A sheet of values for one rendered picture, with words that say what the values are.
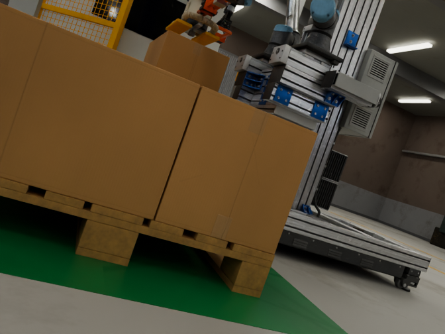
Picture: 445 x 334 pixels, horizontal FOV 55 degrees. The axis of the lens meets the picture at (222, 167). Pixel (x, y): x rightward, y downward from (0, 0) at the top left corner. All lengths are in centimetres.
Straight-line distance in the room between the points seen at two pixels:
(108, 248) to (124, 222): 8
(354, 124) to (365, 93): 34
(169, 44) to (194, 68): 20
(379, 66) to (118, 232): 189
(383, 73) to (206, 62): 102
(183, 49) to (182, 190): 147
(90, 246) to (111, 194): 15
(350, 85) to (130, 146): 133
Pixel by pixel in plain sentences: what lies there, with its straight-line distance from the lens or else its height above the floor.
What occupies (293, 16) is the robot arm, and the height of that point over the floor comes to 138.
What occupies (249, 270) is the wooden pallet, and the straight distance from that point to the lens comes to 134.
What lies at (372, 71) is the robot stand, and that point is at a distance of 263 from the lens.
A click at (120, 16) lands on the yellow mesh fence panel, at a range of 325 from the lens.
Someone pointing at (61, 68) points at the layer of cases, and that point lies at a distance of 116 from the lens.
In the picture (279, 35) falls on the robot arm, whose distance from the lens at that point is 274.
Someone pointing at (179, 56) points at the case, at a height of 83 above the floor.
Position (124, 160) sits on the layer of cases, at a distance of 117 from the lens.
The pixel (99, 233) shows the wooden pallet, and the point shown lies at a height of 7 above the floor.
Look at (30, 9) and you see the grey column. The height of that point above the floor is 84.
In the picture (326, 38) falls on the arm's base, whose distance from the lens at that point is 230.
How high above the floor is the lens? 38
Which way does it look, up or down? 2 degrees down
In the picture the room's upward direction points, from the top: 20 degrees clockwise
